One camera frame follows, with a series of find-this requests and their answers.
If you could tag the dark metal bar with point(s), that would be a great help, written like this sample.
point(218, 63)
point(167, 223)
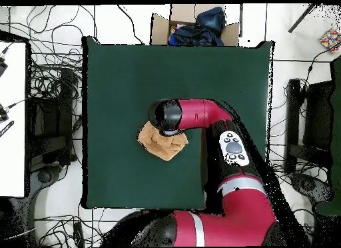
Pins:
point(302, 18)

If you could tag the dark blue clothing pile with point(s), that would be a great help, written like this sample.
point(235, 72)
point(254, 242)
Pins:
point(202, 29)

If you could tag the dark green table cloth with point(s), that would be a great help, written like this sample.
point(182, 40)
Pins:
point(120, 98)

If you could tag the orange terry towel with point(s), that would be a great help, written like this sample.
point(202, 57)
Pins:
point(159, 146)

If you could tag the black power strip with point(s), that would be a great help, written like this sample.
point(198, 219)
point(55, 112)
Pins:
point(78, 234)

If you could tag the green covered side table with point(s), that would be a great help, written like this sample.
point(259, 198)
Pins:
point(336, 152)

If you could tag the multicoloured patterned bundle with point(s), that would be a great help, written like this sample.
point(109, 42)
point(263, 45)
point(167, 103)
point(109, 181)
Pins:
point(331, 40)

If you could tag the white desk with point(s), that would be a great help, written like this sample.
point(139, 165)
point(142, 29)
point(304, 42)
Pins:
point(12, 152)

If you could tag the brown cardboard box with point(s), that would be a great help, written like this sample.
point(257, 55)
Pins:
point(159, 29)

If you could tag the black equipment stand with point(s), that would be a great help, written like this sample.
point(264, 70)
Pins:
point(317, 112)
point(50, 125)

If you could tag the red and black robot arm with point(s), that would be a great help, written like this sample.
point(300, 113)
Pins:
point(239, 213)

